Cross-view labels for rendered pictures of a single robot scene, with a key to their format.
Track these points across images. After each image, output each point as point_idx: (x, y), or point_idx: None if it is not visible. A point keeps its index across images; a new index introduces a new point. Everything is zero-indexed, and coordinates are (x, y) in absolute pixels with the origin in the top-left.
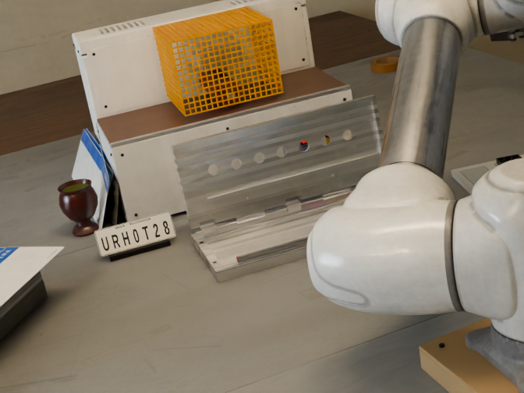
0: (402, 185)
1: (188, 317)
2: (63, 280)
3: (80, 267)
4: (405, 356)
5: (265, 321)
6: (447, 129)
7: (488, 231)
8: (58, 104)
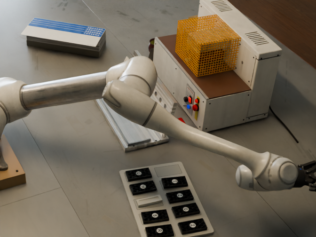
0: (2, 86)
1: None
2: (110, 59)
3: (119, 62)
4: (13, 138)
5: (54, 107)
6: (49, 98)
7: None
8: None
